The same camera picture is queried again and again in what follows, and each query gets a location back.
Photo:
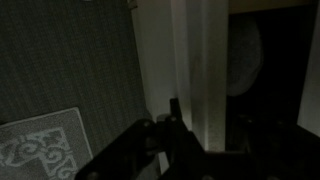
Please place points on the grey patterned floor mat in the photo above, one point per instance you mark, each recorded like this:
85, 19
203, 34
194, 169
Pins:
52, 146

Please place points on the light wood drawer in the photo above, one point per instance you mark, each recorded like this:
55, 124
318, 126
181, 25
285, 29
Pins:
182, 50

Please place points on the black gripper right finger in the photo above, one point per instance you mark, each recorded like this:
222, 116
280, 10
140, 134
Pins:
265, 150

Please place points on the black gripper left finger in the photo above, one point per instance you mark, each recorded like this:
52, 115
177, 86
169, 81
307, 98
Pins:
130, 153

